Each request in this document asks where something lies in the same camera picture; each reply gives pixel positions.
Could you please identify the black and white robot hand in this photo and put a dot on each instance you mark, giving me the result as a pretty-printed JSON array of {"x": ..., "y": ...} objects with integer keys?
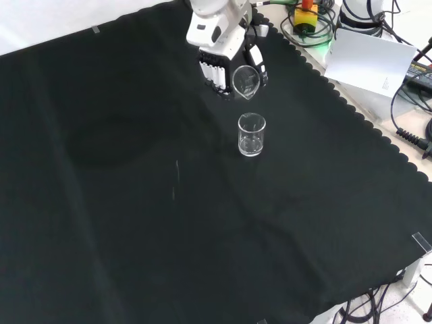
[{"x": 219, "y": 40}]

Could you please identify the clear glass beaker with spout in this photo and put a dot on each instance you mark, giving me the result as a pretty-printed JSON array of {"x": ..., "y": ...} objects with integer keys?
[{"x": 248, "y": 81}]

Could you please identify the yellow emergency stop button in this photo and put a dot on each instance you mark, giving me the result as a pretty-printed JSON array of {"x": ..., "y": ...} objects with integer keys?
[{"x": 305, "y": 18}]

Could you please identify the clear tape strip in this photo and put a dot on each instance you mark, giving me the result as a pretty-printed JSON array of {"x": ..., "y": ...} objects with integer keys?
[
  {"x": 96, "y": 30},
  {"x": 422, "y": 242}
]

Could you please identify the pale board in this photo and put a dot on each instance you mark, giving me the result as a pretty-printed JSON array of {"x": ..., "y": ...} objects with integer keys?
[{"x": 368, "y": 62}]

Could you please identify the black table cloth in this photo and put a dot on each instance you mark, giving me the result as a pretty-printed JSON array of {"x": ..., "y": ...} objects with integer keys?
[{"x": 135, "y": 202}]

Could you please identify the black power adapter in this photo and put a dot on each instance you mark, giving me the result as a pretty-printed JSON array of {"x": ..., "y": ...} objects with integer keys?
[{"x": 420, "y": 72}]

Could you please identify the black tripod leg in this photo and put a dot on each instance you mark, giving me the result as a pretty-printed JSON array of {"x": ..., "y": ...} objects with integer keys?
[{"x": 423, "y": 50}]

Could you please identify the white table leg bracket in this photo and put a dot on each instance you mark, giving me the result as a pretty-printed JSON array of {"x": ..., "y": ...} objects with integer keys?
[{"x": 416, "y": 270}]

